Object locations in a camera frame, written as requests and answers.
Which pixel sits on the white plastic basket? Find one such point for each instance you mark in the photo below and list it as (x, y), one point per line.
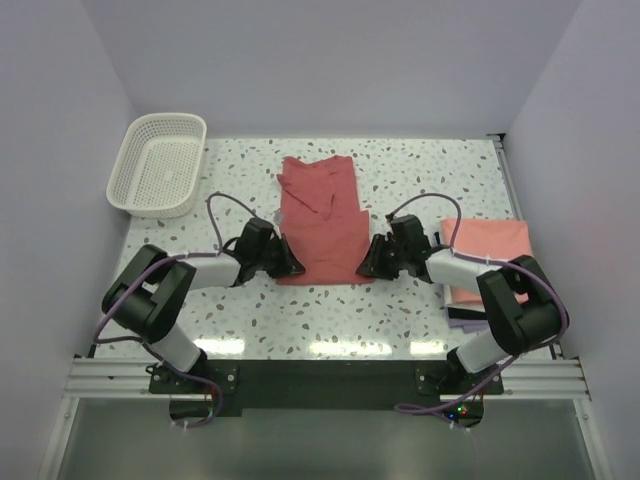
(158, 166)

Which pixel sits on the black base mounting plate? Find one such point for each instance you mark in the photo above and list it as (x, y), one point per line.
(367, 385)

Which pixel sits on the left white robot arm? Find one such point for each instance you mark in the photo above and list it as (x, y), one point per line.
(148, 295)

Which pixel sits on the red t shirt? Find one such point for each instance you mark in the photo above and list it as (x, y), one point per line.
(322, 221)

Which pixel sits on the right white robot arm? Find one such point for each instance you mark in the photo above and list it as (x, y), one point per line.
(523, 311)

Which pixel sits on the aluminium frame rail right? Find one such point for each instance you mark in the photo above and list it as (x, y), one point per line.
(559, 379)

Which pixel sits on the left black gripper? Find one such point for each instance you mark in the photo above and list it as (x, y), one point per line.
(278, 255)

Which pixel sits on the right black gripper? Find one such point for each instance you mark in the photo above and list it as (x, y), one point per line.
(385, 255)

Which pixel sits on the folded salmon t shirt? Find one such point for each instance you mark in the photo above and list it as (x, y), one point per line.
(503, 239)

